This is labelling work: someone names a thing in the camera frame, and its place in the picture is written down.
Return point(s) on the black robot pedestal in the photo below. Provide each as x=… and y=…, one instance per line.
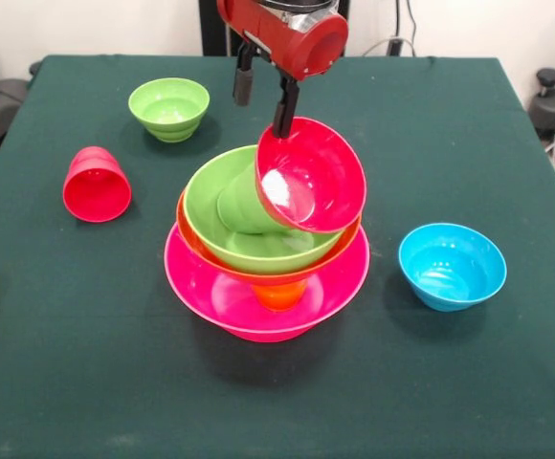
x=210, y=33

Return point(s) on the large green bowl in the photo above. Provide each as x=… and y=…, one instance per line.
x=206, y=215

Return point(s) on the small green bowl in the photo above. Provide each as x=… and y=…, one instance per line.
x=168, y=107

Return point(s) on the black office chair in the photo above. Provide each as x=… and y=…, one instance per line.
x=0, y=102

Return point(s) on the large orange bowl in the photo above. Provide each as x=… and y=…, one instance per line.
x=189, y=234

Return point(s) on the large pink bowl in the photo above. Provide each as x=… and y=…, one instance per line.
x=186, y=287

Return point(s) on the small red bowl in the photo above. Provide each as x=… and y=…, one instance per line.
x=325, y=167

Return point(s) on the black power plug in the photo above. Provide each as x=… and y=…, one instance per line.
x=395, y=47

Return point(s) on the orange cup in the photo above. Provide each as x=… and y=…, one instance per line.
x=277, y=296

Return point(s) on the red cup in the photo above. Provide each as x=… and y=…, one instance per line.
x=96, y=193

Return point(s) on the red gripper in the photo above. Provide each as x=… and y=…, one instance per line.
x=296, y=43

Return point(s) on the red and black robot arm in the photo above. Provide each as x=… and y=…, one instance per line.
x=301, y=7

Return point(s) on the green cup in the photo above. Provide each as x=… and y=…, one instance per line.
x=241, y=205

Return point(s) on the dark green tablecloth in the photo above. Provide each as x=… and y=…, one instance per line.
x=277, y=392

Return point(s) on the small blue bowl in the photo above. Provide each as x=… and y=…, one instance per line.
x=450, y=272

